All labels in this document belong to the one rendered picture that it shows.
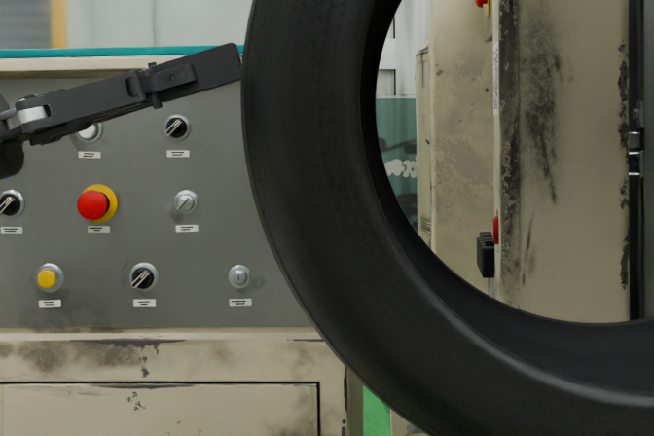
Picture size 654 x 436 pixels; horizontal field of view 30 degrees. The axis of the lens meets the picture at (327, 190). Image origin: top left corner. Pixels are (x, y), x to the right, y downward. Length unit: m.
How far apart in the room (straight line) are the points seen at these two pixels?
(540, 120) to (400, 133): 8.99
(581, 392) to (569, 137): 0.43
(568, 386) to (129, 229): 0.91
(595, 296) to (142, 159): 0.67
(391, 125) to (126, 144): 8.61
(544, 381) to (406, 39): 9.51
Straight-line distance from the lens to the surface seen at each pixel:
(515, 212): 1.25
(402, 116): 10.23
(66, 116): 0.96
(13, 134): 0.99
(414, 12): 10.36
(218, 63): 0.98
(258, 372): 1.61
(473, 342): 0.86
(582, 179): 1.25
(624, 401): 0.87
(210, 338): 1.62
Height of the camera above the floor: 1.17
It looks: 3 degrees down
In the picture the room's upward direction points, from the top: 1 degrees counter-clockwise
